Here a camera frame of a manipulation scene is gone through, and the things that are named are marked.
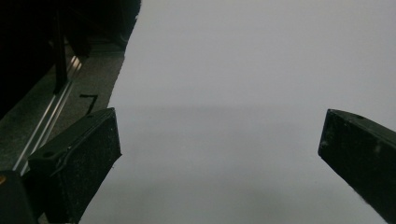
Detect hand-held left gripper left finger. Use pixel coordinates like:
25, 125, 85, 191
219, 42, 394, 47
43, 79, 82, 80
23, 107, 122, 224

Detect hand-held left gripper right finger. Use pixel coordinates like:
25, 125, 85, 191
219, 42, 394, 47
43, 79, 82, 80
318, 108, 396, 224

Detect metal floor rail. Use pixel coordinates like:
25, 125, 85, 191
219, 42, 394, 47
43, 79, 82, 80
12, 55, 83, 175

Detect black stand post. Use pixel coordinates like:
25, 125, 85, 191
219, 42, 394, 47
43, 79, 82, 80
52, 8, 69, 95

